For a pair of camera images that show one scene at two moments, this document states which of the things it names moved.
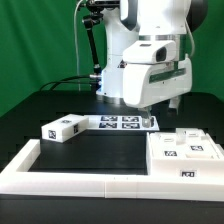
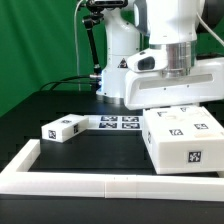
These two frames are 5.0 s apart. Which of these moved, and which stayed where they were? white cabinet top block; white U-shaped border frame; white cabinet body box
Moved: white cabinet body box
Stayed: white U-shaped border frame; white cabinet top block
